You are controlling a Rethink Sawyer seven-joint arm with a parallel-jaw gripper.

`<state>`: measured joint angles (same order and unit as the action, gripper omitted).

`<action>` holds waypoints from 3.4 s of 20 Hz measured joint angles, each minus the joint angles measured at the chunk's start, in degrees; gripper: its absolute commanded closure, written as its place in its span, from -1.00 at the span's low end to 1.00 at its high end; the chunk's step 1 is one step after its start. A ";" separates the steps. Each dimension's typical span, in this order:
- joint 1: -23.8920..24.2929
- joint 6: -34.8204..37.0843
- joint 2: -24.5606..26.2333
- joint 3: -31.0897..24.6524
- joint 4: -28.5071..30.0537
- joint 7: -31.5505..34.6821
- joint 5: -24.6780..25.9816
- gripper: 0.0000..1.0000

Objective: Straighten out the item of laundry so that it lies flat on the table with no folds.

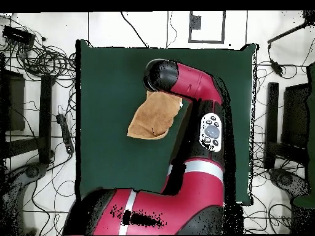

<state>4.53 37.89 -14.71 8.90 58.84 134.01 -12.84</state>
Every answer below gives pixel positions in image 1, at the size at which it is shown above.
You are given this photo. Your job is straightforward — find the orange terry towel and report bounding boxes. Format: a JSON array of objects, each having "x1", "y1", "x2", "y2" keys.
[{"x1": 126, "y1": 90, "x2": 184, "y2": 140}]

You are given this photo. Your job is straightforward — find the dark green table cloth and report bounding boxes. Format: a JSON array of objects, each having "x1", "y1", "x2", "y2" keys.
[{"x1": 74, "y1": 39, "x2": 259, "y2": 208}]

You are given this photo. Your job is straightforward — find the black power strip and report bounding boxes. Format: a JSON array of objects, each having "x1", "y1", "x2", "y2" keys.
[{"x1": 55, "y1": 113, "x2": 75, "y2": 155}]

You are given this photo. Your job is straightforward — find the black power adapter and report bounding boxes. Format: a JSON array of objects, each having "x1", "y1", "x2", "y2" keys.
[{"x1": 269, "y1": 59, "x2": 284, "y2": 76}]

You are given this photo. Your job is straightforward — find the black tripod pole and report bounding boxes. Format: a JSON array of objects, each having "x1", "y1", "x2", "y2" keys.
[{"x1": 267, "y1": 10, "x2": 315, "y2": 45}]

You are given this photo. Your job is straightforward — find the black electronics box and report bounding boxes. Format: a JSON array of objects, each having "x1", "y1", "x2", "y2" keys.
[{"x1": 2, "y1": 25, "x2": 36, "y2": 47}]

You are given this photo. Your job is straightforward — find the grey square frame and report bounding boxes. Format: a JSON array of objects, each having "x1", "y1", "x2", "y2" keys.
[{"x1": 188, "y1": 10, "x2": 226, "y2": 44}]

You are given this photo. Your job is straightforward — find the black metal frame stand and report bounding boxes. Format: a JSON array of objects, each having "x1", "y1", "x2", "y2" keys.
[
  {"x1": 264, "y1": 82, "x2": 312, "y2": 170},
  {"x1": 0, "y1": 54, "x2": 56, "y2": 166}
]

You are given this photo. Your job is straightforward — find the grey camera box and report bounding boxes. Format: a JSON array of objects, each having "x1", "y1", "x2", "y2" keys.
[{"x1": 190, "y1": 15, "x2": 202, "y2": 30}]

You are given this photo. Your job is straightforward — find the black cable bundle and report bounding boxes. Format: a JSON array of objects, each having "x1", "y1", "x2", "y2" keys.
[{"x1": 14, "y1": 36, "x2": 77, "y2": 82}]

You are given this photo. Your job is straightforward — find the grey pedestal leg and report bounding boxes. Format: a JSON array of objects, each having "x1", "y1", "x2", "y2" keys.
[
  {"x1": 3, "y1": 162, "x2": 48, "y2": 200},
  {"x1": 269, "y1": 168, "x2": 311, "y2": 200}
]

